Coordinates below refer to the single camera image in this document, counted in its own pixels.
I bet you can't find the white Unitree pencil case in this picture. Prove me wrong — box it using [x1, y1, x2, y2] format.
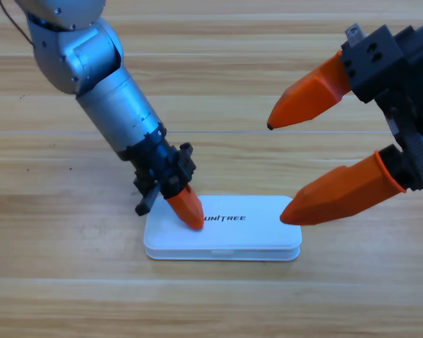
[142, 195, 303, 262]

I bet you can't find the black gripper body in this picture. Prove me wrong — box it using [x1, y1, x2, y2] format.
[121, 123, 197, 215]
[341, 15, 423, 194]

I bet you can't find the thin brown cable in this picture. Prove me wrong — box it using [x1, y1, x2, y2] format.
[0, 0, 35, 46]

